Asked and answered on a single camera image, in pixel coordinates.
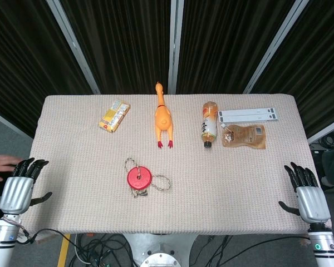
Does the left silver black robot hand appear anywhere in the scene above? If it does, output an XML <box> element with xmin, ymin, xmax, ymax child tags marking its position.
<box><xmin>0</xmin><ymin>157</ymin><xmax>53</xmax><ymax>215</ymax></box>

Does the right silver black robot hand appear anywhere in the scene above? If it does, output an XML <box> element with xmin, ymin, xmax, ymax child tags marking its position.
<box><xmin>278</xmin><ymin>162</ymin><xmax>331</xmax><ymax>224</ymax></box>

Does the red disc with rope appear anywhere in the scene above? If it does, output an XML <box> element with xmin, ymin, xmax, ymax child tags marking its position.
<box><xmin>124</xmin><ymin>157</ymin><xmax>172</xmax><ymax>199</ymax></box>

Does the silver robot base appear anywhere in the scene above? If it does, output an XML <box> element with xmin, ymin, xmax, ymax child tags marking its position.
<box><xmin>122</xmin><ymin>233</ymin><xmax>198</xmax><ymax>267</ymax></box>

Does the human hand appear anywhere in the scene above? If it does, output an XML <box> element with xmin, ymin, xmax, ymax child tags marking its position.
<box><xmin>0</xmin><ymin>155</ymin><xmax>23</xmax><ymax>182</ymax></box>

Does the brown sauce pouch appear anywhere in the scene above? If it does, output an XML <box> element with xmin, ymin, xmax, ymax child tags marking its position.
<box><xmin>221</xmin><ymin>124</ymin><xmax>267</xmax><ymax>150</ymax></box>

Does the white flat bar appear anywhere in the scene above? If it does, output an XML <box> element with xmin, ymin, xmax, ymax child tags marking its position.
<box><xmin>219</xmin><ymin>113</ymin><xmax>279</xmax><ymax>123</ymax></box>
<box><xmin>218</xmin><ymin>108</ymin><xmax>278</xmax><ymax>117</ymax></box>

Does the yellow biscuit packet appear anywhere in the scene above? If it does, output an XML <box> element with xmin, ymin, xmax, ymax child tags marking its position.
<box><xmin>99</xmin><ymin>100</ymin><xmax>131</xmax><ymax>134</ymax></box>

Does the orange tea drink bottle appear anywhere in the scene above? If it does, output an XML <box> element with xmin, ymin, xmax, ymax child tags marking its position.
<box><xmin>201</xmin><ymin>101</ymin><xmax>219</xmax><ymax>149</ymax></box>

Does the beige woven table cloth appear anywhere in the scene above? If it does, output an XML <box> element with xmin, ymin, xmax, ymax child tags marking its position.
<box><xmin>18</xmin><ymin>94</ymin><xmax>332</xmax><ymax>236</ymax></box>

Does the orange rubber chicken toy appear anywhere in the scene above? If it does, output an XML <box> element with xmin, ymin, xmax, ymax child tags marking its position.
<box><xmin>154</xmin><ymin>81</ymin><xmax>174</xmax><ymax>150</ymax></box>

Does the black curtain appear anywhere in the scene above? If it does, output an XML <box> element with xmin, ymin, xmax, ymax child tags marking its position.
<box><xmin>0</xmin><ymin>0</ymin><xmax>334</xmax><ymax>139</ymax></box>

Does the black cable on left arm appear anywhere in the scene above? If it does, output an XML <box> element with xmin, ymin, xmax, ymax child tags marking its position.
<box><xmin>15</xmin><ymin>228</ymin><xmax>81</xmax><ymax>265</ymax></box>

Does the black cable bundle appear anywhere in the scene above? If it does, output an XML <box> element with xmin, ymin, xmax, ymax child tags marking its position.
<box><xmin>69</xmin><ymin>233</ymin><xmax>137</xmax><ymax>267</ymax></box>

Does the grey metal frame post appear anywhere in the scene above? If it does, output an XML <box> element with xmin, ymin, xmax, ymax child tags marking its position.
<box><xmin>168</xmin><ymin>0</ymin><xmax>184</xmax><ymax>95</ymax></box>
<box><xmin>243</xmin><ymin>0</ymin><xmax>310</xmax><ymax>95</ymax></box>
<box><xmin>46</xmin><ymin>0</ymin><xmax>101</xmax><ymax>95</ymax></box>

